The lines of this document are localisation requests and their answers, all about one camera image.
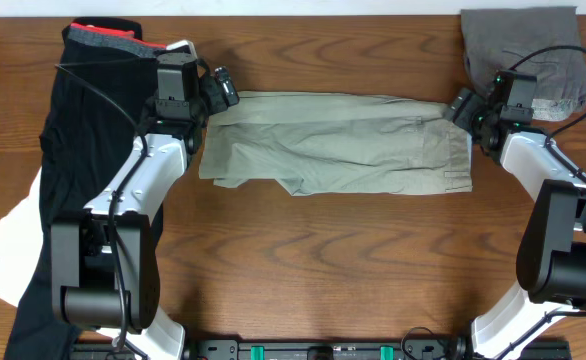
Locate khaki green shorts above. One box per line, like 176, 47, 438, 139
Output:
199, 91, 473, 196

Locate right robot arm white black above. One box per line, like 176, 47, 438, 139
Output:
445, 85, 586, 359

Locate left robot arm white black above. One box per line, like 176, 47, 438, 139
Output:
50, 60, 239, 359

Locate folded grey shorts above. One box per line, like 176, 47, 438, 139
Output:
461, 7, 586, 122

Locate black pants red waistband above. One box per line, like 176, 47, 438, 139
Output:
4, 17, 159, 359

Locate white cloth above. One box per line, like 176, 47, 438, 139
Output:
0, 169, 43, 307

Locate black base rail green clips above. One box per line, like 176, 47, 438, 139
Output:
70, 334, 572, 360

